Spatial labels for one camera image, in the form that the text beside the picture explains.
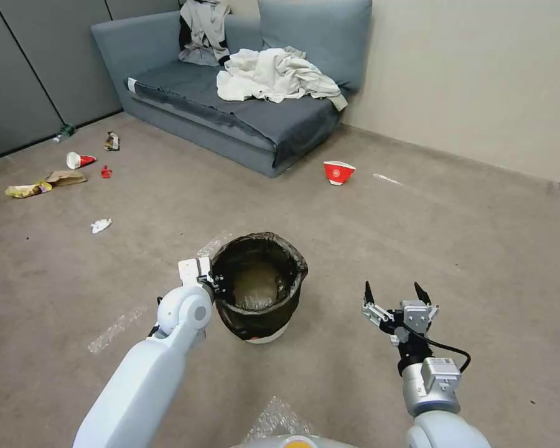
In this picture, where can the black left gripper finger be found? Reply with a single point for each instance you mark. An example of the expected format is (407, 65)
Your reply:
(220, 283)

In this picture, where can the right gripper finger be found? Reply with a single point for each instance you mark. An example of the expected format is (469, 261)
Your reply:
(424, 297)
(375, 313)

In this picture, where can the white trash can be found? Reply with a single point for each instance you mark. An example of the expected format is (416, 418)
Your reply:
(266, 339)

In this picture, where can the black trash bag liner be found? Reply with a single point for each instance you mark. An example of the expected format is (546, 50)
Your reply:
(289, 308)

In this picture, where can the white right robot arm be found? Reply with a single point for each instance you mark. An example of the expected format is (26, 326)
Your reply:
(431, 396)

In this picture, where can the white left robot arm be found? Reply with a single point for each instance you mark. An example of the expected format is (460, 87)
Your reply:
(135, 387)

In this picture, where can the small red trash piece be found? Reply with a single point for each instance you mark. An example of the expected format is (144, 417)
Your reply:
(106, 172)

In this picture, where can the clear tape patch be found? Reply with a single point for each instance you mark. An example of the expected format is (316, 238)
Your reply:
(207, 247)
(116, 329)
(277, 417)

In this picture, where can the crumpled white tissue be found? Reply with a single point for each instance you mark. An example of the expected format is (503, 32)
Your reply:
(101, 226)

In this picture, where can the thin white paper strip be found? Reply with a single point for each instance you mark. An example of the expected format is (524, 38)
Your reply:
(386, 178)

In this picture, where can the red paper bowl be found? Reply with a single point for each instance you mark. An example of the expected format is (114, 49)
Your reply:
(337, 173)

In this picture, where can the white robot front shell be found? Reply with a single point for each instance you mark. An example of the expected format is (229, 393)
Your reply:
(298, 442)

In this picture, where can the grey fabric sofa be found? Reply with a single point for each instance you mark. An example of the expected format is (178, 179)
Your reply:
(242, 126)

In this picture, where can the crumpled snack wrapper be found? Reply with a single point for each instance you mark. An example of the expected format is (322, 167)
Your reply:
(112, 141)

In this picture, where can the brown paper bag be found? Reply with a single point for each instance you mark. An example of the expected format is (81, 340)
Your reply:
(66, 178)

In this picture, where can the red and white paper cup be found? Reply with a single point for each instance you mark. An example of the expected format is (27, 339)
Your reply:
(78, 160)

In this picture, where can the yellow snack wrapper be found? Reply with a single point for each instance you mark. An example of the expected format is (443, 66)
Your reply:
(28, 189)

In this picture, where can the green plastic bottle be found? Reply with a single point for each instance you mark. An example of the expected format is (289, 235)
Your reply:
(64, 132)

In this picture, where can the white sofa tag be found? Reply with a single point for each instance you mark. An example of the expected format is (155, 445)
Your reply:
(131, 86)

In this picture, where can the white crumpled cloth pile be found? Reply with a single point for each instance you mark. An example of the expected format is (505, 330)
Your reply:
(270, 77)

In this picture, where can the black and white jacket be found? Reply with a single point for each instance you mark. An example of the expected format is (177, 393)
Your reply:
(200, 28)

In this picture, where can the grey sofa back cushion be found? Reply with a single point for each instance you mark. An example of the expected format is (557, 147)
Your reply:
(326, 37)

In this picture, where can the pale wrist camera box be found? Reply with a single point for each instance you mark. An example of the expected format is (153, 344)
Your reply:
(414, 316)

